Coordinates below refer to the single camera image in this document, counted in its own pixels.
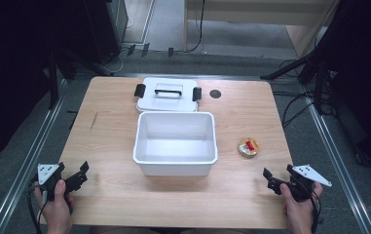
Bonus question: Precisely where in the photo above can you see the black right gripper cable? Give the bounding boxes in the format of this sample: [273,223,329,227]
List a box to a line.
[309,187,323,234]

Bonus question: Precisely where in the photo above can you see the black tripod stand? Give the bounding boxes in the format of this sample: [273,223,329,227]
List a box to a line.
[260,30,338,115]
[47,47,114,110]

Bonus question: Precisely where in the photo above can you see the black hanging cable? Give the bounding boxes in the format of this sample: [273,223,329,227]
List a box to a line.
[188,0,206,54]

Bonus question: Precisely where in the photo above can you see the round yellow tin red label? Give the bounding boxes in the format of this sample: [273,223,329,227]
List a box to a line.
[237,136,260,159]

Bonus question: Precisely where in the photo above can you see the light wooden bench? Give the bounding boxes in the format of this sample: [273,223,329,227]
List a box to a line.
[183,0,341,59]

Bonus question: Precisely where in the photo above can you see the person's left hand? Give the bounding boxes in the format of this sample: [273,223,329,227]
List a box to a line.
[32,178,76,230]

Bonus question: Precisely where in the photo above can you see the dark curtain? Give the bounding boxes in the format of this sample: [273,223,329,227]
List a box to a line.
[306,0,371,175]
[0,0,92,169]

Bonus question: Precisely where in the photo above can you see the metal floor rail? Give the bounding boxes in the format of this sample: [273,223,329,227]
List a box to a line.
[0,78,69,234]
[301,85,371,234]

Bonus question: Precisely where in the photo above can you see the person's right hand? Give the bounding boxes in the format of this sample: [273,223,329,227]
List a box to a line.
[278,181,324,230]

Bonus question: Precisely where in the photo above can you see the white floor cable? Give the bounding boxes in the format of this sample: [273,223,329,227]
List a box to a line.
[107,18,135,74]

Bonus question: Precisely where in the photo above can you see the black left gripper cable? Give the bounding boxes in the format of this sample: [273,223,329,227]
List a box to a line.
[25,183,50,234]

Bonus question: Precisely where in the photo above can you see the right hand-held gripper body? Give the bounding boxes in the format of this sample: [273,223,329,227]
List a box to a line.
[285,163,333,203]

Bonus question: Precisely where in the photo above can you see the black cabinet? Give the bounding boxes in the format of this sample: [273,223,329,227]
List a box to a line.
[84,0,130,65]

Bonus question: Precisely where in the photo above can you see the white box lid black handle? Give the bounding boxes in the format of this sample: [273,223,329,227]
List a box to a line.
[133,76,204,114]

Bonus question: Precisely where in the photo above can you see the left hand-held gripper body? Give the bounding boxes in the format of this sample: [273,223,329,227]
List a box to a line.
[35,161,66,203]

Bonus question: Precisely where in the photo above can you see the white plastic storage box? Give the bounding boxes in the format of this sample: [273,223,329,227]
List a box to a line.
[132,110,219,177]

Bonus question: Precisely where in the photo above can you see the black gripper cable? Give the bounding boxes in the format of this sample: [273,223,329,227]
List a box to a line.
[309,187,323,234]
[25,183,50,234]

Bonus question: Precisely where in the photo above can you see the black floor cables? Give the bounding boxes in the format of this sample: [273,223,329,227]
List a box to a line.
[272,58,328,130]

